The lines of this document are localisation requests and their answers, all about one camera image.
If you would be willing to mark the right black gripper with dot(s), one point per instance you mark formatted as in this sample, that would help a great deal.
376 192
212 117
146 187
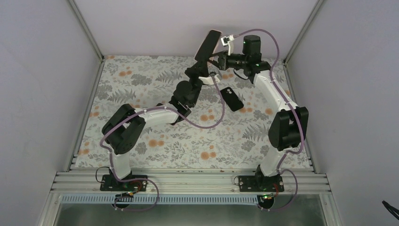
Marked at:
222 60

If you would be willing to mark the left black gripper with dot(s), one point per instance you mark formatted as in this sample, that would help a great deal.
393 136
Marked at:
195 70

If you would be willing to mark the pink-edged black smartphone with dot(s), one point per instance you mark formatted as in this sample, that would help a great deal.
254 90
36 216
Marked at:
208 46

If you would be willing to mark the black phone case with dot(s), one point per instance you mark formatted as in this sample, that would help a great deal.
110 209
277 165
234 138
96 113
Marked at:
231 99

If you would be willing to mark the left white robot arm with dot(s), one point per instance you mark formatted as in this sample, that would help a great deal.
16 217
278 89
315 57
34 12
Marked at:
124 128

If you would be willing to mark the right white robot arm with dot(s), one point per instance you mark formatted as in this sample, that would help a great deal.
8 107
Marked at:
288 129

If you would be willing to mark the black object at corner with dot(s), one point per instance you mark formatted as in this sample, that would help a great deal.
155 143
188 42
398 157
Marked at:
392 210

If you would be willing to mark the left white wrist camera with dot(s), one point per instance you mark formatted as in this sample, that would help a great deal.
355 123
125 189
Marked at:
211 79

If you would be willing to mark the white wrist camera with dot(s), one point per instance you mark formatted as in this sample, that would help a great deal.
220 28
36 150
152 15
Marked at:
227 41
211 79

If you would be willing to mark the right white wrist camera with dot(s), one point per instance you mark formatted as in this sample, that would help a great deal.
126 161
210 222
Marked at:
227 41

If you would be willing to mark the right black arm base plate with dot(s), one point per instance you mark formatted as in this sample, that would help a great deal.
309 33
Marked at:
261 184

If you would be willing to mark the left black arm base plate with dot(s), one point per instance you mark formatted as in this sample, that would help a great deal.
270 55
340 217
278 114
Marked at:
109 183

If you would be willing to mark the white slotted cable duct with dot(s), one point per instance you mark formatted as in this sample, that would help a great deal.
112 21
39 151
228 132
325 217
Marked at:
163 199

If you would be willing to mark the aluminium rail frame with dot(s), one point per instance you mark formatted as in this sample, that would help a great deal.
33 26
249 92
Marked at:
190 181

